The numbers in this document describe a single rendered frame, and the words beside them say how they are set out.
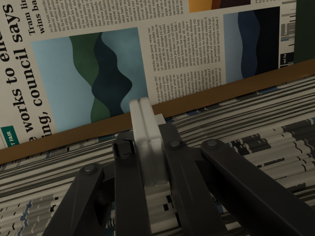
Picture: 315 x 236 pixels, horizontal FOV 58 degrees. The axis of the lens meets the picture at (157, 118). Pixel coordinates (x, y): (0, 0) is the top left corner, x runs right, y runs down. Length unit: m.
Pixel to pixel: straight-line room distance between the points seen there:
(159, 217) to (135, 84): 0.17
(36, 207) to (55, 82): 0.14
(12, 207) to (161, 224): 0.11
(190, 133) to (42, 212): 0.12
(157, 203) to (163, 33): 0.18
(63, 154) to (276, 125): 0.18
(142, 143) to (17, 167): 0.16
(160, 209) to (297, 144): 0.10
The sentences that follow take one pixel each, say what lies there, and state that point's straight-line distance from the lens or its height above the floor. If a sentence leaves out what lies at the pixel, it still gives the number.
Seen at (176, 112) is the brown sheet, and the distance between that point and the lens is 0.27.
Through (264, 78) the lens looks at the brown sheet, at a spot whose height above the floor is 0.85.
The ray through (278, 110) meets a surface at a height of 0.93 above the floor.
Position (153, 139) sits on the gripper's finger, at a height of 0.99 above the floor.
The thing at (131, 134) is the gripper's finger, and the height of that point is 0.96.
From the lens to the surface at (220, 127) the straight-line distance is 0.23.
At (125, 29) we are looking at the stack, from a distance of 0.30.
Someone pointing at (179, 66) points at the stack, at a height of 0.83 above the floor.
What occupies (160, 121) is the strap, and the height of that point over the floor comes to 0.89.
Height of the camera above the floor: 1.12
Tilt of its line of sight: 67 degrees down
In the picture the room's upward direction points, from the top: 160 degrees clockwise
